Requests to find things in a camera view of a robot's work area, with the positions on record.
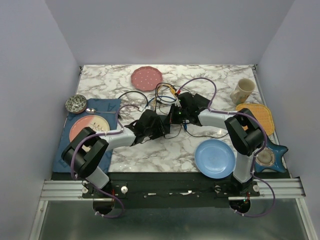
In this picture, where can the yellow woven mat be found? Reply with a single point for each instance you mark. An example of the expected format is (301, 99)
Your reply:
(262, 114)

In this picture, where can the blue plastic plate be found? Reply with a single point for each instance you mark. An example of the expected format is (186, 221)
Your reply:
(214, 159)

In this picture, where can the metal spoon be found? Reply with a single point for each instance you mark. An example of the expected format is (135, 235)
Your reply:
(93, 111)

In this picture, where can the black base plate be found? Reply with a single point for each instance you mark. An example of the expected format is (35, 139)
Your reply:
(173, 190)

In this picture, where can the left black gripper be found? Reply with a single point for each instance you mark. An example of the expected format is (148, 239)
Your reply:
(159, 132)

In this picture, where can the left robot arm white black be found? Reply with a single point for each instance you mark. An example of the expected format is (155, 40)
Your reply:
(84, 153)

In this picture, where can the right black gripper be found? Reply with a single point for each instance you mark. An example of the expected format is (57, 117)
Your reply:
(175, 121)

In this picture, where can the aluminium mounting rail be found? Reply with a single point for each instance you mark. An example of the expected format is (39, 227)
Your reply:
(64, 190)

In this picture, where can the pink dotted plate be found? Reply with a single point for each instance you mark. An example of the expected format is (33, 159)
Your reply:
(146, 78)

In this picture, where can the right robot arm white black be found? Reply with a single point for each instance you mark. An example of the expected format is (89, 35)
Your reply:
(246, 134)

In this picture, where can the cream ceramic mug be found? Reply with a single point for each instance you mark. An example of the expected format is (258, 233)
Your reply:
(242, 91)

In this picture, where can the pink cream plate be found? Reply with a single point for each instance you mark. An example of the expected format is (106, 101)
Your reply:
(95, 122)

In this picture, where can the black power adapter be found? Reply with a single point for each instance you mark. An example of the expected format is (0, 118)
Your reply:
(201, 101)

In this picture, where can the blue star-shaped dish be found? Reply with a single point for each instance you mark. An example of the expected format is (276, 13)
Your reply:
(271, 158)

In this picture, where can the patterned small bowl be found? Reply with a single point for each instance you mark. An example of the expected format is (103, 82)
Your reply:
(76, 104)

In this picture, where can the blue fabric placemat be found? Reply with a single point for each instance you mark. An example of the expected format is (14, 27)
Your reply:
(98, 114)

